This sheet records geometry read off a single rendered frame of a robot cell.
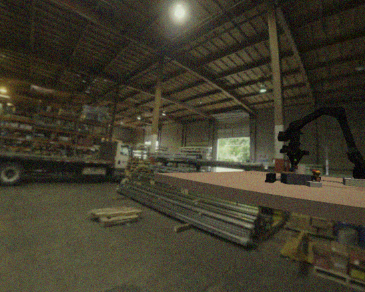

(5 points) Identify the white ceramic mug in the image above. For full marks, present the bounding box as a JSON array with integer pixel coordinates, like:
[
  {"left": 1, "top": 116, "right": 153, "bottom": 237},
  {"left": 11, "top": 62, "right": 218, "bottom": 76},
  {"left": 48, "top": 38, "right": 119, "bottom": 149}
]
[{"left": 294, "top": 165, "right": 306, "bottom": 175}]

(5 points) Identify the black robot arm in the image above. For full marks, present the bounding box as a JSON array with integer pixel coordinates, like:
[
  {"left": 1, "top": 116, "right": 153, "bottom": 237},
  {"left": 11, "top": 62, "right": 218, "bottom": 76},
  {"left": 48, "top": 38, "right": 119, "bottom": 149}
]
[{"left": 278, "top": 107, "right": 365, "bottom": 179}]

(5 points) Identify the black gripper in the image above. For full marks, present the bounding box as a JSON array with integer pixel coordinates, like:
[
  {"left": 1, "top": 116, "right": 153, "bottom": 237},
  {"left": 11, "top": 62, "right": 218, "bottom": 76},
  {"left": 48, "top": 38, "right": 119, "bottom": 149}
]
[{"left": 280, "top": 141, "right": 310, "bottom": 166}]

